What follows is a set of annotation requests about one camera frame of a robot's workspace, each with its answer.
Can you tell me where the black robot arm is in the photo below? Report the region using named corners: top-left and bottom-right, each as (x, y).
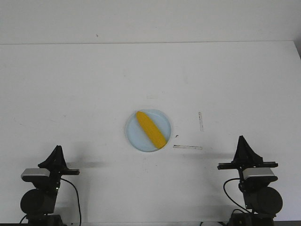
top-left (20, 145), bottom-right (82, 226)
top-left (217, 135), bottom-right (283, 226)

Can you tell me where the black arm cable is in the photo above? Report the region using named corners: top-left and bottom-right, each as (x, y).
top-left (19, 179), bottom-right (82, 226)
top-left (223, 178), bottom-right (246, 212)

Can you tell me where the yellow toy corn cob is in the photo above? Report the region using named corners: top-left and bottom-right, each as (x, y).
top-left (136, 111), bottom-right (166, 149)

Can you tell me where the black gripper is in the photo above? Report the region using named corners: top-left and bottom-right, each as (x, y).
top-left (38, 145), bottom-right (79, 176)
top-left (217, 136), bottom-right (278, 170)

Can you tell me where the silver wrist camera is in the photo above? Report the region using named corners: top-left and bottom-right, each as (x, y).
top-left (21, 168), bottom-right (50, 182)
top-left (242, 168), bottom-right (278, 182)

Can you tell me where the light blue round plate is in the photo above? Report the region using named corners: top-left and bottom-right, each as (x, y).
top-left (125, 109), bottom-right (172, 153)

